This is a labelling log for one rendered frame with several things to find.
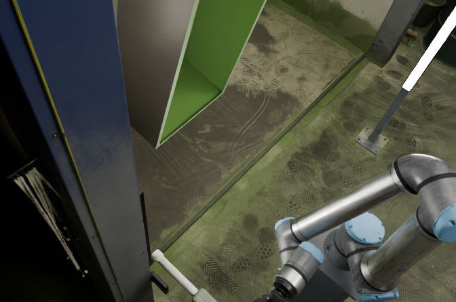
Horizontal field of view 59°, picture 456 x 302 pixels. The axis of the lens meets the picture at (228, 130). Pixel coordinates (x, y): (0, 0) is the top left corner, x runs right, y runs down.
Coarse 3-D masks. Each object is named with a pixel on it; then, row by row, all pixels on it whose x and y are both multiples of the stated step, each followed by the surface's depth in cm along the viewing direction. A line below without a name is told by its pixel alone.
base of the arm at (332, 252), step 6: (330, 234) 181; (324, 240) 183; (330, 240) 177; (324, 246) 180; (330, 246) 177; (336, 246) 172; (330, 252) 176; (336, 252) 173; (330, 258) 176; (336, 258) 174; (342, 258) 172; (336, 264) 175; (342, 264) 173; (348, 270) 175
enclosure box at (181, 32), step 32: (128, 0) 155; (160, 0) 142; (192, 0) 131; (224, 0) 206; (256, 0) 193; (128, 32) 168; (160, 32) 153; (192, 32) 239; (224, 32) 221; (128, 64) 186; (160, 64) 167; (192, 64) 259; (224, 64) 238; (128, 96) 206; (160, 96) 184; (192, 96) 247; (160, 128) 204
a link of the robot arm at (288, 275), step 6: (282, 270) 127; (288, 270) 126; (294, 270) 125; (276, 276) 127; (282, 276) 124; (288, 276) 124; (294, 276) 124; (300, 276) 125; (288, 282) 123; (294, 282) 123; (300, 282) 124; (294, 288) 123; (300, 288) 124; (294, 294) 125
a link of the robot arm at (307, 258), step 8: (304, 248) 131; (312, 248) 130; (296, 256) 129; (304, 256) 129; (312, 256) 129; (320, 256) 130; (288, 264) 128; (296, 264) 127; (304, 264) 127; (312, 264) 128; (320, 264) 131; (304, 272) 126; (312, 272) 128
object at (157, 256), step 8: (152, 256) 121; (160, 256) 121; (160, 264) 121; (168, 264) 120; (168, 272) 119; (176, 272) 119; (176, 280) 118; (184, 280) 118; (192, 288) 116; (200, 288) 116; (192, 296) 116; (200, 296) 115; (208, 296) 115
